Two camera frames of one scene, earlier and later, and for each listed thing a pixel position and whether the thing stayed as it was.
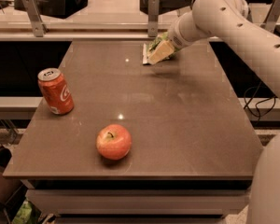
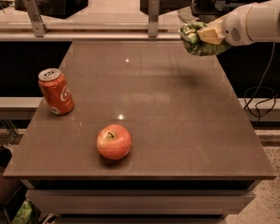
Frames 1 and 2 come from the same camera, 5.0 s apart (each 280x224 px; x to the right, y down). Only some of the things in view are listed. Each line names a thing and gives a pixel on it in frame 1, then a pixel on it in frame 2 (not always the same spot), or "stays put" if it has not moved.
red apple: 113,142 stays put
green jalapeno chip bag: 154,42 to 195,46
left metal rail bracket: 37,22 stays put
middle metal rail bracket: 153,7 stays put
